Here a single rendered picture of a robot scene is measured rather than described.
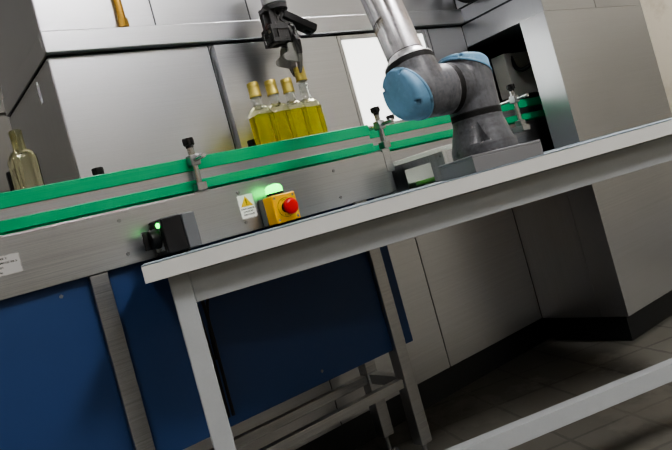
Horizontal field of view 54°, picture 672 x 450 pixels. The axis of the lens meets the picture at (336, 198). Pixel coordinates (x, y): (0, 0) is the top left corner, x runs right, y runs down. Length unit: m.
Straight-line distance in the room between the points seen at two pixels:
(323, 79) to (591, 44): 1.09
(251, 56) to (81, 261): 0.91
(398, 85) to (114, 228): 0.69
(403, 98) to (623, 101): 1.53
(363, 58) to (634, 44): 1.21
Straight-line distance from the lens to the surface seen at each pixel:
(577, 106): 2.55
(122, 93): 1.91
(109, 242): 1.49
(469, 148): 1.48
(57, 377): 1.48
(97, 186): 1.52
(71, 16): 1.95
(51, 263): 1.46
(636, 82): 2.95
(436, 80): 1.43
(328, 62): 2.24
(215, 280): 1.30
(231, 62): 2.04
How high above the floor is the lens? 0.76
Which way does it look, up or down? 1 degrees up
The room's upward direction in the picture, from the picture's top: 15 degrees counter-clockwise
